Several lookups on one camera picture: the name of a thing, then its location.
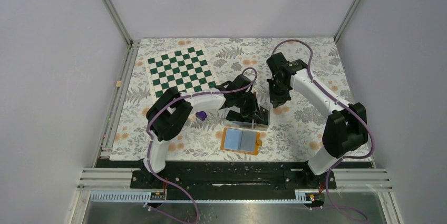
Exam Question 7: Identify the green white purple toy blocks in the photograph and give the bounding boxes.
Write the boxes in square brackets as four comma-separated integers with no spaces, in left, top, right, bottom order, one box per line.
[195,111,207,121]

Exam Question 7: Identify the left aluminium frame post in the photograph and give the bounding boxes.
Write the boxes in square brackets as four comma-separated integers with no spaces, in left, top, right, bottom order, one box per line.
[102,0,133,46]

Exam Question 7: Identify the aluminium frame post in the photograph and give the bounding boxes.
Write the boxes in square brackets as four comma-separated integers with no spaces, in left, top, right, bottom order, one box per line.
[102,0,133,46]
[334,0,362,44]

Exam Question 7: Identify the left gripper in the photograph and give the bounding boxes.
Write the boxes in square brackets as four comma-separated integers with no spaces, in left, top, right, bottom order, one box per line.
[235,92,264,122]

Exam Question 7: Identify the floral patterned table mat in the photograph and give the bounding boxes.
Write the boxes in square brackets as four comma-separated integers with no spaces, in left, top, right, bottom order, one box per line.
[110,37,353,161]

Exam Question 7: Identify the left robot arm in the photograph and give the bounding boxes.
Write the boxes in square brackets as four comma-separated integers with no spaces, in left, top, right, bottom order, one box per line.
[143,74,270,188]

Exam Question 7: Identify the right aluminium frame post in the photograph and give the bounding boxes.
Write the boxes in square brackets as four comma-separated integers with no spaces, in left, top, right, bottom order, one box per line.
[334,0,362,44]

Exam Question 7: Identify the orange leather card holder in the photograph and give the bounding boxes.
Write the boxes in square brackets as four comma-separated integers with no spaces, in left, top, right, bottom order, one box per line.
[220,127,263,155]

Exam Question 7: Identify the green white chessboard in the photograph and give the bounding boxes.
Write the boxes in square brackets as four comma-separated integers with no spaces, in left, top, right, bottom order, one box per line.
[144,44,219,102]

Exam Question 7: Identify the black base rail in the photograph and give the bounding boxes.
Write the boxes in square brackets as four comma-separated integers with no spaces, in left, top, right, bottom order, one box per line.
[130,161,337,200]

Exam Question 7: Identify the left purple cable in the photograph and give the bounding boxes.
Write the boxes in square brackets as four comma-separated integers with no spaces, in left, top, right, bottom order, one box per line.
[143,67,258,224]

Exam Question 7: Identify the clear plastic card box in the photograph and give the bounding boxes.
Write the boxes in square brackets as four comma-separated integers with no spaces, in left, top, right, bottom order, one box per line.
[224,106,270,131]

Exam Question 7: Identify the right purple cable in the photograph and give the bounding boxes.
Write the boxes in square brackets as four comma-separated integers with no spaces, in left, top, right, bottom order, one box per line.
[271,39,376,223]

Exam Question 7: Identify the purple cable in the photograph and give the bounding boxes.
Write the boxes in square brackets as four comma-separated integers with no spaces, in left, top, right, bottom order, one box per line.
[143,67,258,224]
[271,39,376,223]

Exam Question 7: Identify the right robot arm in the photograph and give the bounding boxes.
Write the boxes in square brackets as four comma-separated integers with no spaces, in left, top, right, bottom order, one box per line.
[267,53,368,188]

